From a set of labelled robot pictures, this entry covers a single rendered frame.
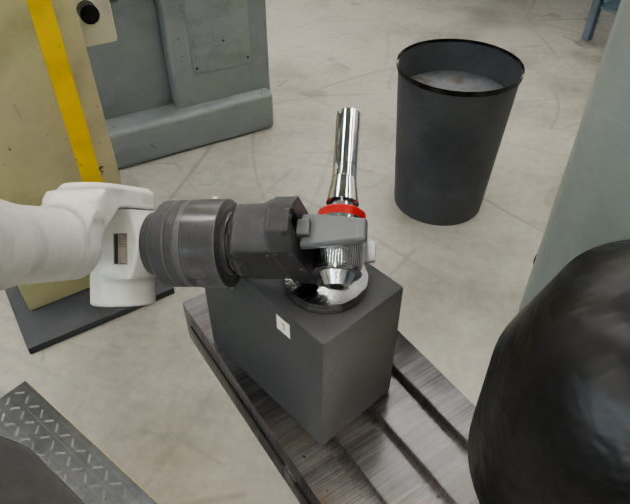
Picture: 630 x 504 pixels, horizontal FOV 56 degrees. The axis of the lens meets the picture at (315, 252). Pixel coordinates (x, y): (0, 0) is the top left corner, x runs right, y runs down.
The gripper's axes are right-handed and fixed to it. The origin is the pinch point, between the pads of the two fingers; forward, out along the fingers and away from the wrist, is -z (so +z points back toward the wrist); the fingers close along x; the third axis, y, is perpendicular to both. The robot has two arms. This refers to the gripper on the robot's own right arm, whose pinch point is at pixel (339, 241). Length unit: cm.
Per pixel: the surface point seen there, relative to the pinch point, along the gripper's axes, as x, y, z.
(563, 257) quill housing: 24.7, -10.8, -15.6
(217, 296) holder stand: -13.9, -1.5, 17.8
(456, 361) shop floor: -150, 17, -9
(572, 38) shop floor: -301, 267, -85
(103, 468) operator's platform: -68, -23, 62
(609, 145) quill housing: 29.8, -8.2, -16.6
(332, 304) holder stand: -5.1, -4.7, 1.4
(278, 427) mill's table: -20.4, -15.9, 10.4
